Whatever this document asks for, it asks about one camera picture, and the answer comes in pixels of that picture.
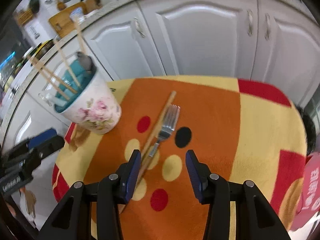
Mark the wooden chopstick in cup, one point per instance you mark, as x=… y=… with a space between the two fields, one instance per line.
x=66 y=63
x=79 y=35

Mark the black trash bin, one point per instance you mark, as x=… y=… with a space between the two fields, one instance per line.
x=310 y=130

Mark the wooden cutting board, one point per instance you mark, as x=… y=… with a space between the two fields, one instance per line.
x=62 y=23

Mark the wooden spatula hanging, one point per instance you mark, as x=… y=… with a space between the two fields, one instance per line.
x=60 y=5

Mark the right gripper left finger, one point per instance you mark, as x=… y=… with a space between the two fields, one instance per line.
x=71 y=218

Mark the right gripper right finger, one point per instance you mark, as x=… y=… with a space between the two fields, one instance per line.
x=255 y=217

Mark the white seasoning bag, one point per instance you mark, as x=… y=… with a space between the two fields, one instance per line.
x=77 y=15

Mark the floral white utensil cup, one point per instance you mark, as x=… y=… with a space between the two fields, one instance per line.
x=93 y=106

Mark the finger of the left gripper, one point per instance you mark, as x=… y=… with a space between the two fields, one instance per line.
x=43 y=151
x=40 y=138

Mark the wooden knife block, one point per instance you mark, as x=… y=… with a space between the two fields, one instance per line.
x=92 y=1

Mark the white plastic spoon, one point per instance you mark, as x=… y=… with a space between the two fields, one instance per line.
x=50 y=99

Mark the white cabinet door right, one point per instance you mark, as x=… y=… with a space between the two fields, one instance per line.
x=287 y=53

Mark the dark wooden chopstick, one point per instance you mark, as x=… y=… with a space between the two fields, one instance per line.
x=146 y=159

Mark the orange yellow patterned tablecloth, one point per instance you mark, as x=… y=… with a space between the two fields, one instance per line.
x=243 y=130

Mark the light wooden chopstick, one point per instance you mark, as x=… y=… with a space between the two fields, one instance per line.
x=56 y=77
x=62 y=93

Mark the white cabinet door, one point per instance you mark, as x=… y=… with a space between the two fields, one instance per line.
x=287 y=53
x=204 y=37

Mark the silver metal fork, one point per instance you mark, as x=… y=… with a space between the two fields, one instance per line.
x=167 y=128

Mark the silver metal spoon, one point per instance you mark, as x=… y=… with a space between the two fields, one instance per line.
x=84 y=60

